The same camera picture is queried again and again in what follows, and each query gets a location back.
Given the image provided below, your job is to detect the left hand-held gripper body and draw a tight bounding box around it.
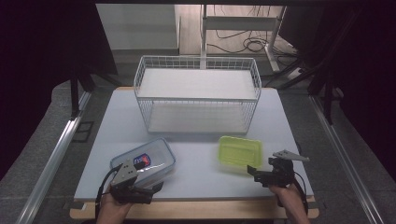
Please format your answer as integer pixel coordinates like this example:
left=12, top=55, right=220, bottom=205
left=108, top=160, right=154, bottom=205

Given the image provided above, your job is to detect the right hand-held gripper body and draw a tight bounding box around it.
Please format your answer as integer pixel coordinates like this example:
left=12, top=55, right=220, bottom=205
left=264, top=149, right=311, bottom=188

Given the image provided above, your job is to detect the person's right hand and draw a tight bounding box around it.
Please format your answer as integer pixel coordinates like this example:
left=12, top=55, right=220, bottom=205
left=269, top=183, right=303, bottom=210

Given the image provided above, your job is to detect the person's left hand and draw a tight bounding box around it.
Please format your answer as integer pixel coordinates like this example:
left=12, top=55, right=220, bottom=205
left=100, top=185, right=134, bottom=217

